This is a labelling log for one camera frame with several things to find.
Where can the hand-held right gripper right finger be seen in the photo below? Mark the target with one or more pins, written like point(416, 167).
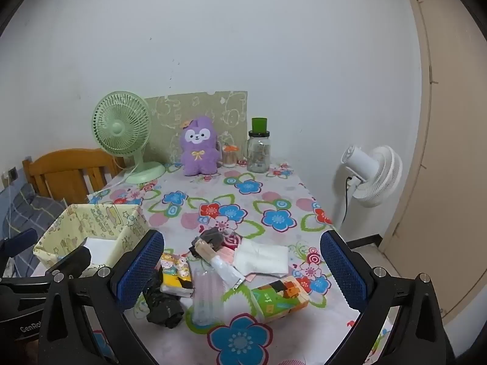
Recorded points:
point(344, 270)

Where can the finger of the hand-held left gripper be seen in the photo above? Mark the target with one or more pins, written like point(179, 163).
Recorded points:
point(74, 260)
point(19, 241)

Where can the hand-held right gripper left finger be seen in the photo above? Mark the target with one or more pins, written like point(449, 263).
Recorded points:
point(140, 270)

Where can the yellow cartoon tissue pack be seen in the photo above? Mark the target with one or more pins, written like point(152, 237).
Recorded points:
point(175, 273)

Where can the black plastic bag roll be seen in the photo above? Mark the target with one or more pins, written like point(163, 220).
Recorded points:
point(163, 308)

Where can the yellow cartoon paper box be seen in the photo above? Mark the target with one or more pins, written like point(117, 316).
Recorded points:
point(99, 220)

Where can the clear packet pink contents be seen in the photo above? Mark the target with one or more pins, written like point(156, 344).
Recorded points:
point(207, 296)

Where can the green orange tissue pack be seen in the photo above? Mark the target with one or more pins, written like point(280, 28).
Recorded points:
point(277, 298)

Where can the dark cloth bundle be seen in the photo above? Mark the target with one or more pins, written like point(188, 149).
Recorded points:
point(211, 237)

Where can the white tissue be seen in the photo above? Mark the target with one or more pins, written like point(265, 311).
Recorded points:
point(260, 256)

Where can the white paper pack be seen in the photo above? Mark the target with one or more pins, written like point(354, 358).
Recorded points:
point(102, 251)

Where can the grey plaid pillow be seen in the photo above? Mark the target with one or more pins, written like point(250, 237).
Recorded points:
point(26, 205)

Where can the wooden chair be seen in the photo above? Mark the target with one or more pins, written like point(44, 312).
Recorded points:
point(61, 171)

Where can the white floor fan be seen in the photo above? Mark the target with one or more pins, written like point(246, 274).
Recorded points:
point(374, 182)

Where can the floral tablecloth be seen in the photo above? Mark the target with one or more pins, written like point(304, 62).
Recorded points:
point(266, 201)

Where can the purple plush toy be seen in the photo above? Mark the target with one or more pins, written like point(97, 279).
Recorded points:
point(199, 156)

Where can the green desk fan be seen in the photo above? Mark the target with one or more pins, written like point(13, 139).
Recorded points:
point(116, 127)

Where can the glass jar green lid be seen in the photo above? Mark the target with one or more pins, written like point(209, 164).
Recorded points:
point(258, 156)

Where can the cotton swab jar orange lid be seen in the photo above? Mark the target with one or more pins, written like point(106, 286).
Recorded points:
point(229, 157)

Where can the beige door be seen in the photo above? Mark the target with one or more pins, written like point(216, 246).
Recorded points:
point(449, 159)

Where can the green cartoon cardboard sheet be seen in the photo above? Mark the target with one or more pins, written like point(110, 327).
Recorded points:
point(171, 110)

